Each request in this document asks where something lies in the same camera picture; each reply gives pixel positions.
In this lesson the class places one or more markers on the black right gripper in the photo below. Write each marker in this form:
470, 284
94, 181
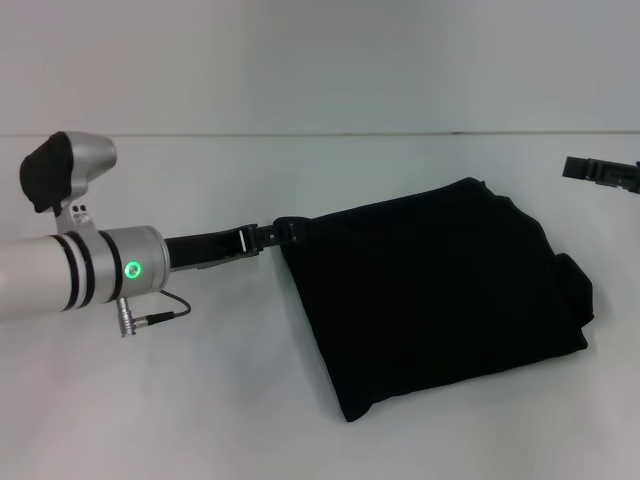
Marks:
620, 175

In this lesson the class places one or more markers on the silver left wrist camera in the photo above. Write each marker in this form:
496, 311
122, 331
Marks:
60, 170

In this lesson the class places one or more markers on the black shirt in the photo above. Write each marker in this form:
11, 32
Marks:
440, 300

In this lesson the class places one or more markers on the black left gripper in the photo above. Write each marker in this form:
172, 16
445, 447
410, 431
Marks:
215, 247

